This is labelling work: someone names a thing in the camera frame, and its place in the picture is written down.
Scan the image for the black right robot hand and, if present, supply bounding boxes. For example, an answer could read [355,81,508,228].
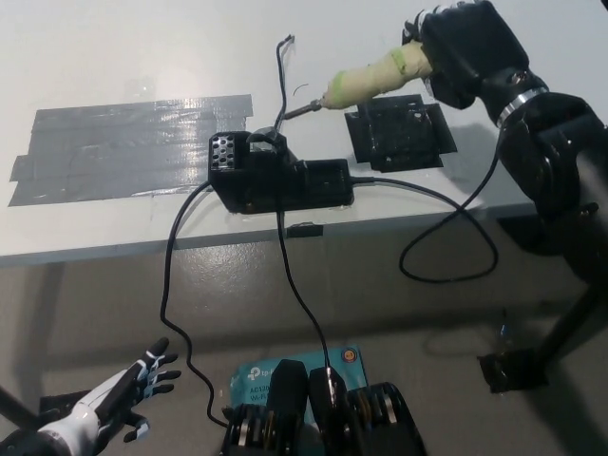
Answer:
[401,0,531,110]

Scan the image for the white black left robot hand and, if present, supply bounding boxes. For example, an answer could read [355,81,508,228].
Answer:
[37,336,182,455]

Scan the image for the tape-wrapped soldering iron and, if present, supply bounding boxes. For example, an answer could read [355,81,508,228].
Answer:
[282,40,433,120]

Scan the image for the black robot torso blocks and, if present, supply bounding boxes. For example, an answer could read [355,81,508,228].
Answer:
[220,359,427,456]

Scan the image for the black soldering station base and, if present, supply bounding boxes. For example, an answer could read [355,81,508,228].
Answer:
[208,125,355,215]

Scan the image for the grey table leg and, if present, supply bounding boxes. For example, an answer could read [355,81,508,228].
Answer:
[37,260,66,395]

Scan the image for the black square plate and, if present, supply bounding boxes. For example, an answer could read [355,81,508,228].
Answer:
[344,93,458,173]

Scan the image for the teal tp-link box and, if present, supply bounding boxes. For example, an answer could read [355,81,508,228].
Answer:
[229,346,371,424]

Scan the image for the dark object under table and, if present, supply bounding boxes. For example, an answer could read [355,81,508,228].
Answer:
[496,216,571,257]

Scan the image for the small black tape strip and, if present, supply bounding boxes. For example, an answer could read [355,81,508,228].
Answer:
[287,223,324,238]

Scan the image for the black station power cable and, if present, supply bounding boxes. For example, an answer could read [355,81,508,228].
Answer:
[160,182,234,428]

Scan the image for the black soldering iron cable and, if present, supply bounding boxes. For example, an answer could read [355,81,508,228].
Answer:
[351,137,503,285]

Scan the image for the thin black long cable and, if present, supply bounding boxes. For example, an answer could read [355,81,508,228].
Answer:
[275,32,341,409]

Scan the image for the grey duct tape patch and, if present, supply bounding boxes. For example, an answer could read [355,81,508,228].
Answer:
[8,93,256,208]

